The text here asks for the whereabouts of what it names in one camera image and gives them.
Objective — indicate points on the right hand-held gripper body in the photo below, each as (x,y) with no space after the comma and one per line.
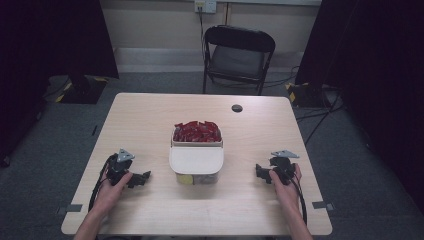
(283,166)

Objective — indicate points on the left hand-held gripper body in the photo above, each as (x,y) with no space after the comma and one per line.
(115,166)

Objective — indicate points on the green lid white coffee capsule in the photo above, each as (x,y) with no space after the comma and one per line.
(185,179)

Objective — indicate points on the clear storage box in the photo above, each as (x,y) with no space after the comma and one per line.
(206,179)

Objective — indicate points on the person's right hand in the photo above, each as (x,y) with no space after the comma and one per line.
(288,195)

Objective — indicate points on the person's left hand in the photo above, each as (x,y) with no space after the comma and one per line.
(110,196)

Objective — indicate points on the grey tape strip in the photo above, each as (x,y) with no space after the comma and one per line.
(71,208)
(321,205)

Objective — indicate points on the white box lid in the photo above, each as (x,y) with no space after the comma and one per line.
(196,160)

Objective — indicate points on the pile of red packets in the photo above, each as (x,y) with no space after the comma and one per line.
(197,131)

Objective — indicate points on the black stand base striped tape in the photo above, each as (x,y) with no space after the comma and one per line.
(305,95)
(83,91)

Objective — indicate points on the black folding chair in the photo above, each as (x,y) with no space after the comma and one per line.
(238,60)

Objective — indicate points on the dark curtain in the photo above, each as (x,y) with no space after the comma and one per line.
(50,40)
(373,66)

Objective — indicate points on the thin wall conduit pipe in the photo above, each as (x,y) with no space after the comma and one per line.
(227,13)

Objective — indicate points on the white wall socket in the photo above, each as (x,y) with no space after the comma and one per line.
(206,6)

